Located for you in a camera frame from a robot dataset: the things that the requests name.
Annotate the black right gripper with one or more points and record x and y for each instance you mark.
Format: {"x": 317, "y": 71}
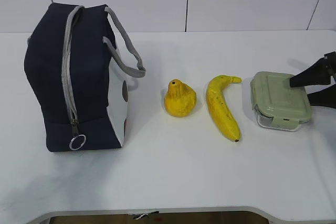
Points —
{"x": 319, "y": 74}

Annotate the green lidded glass container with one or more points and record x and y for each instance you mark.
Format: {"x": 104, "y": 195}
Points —
{"x": 277, "y": 105}

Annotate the yellow banana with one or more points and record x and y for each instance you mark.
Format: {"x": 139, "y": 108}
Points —
{"x": 218, "y": 108}

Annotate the yellow pear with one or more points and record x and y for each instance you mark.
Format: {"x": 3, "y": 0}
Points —
{"x": 180, "y": 99}

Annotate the navy blue lunch bag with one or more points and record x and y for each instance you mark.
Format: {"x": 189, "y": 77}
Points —
{"x": 77, "y": 63}

